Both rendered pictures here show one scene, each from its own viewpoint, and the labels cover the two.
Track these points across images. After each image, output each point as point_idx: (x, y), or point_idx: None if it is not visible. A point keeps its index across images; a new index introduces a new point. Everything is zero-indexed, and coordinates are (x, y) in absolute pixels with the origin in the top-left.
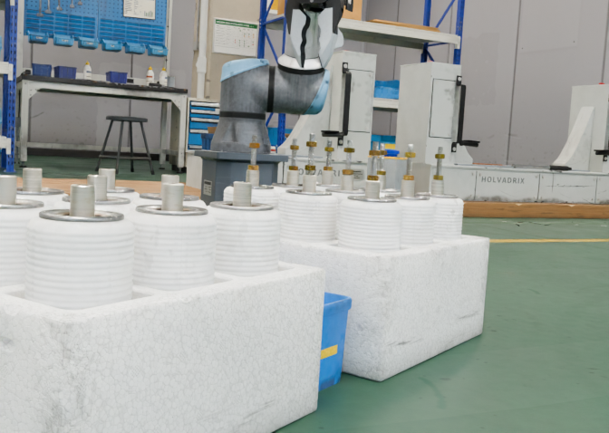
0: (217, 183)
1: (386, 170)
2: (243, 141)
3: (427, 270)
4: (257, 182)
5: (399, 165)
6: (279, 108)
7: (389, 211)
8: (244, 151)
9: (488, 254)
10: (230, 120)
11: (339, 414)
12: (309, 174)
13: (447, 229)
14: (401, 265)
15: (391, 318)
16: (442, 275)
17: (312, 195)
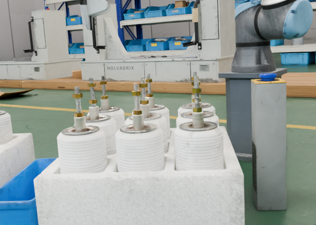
0: (226, 93)
1: (254, 93)
2: (239, 64)
3: (101, 193)
4: (105, 107)
5: (261, 89)
6: (266, 36)
7: (65, 142)
8: (240, 71)
9: (240, 189)
10: (236, 49)
11: None
12: (91, 106)
13: (184, 159)
14: (54, 186)
15: (48, 223)
16: (133, 201)
17: None
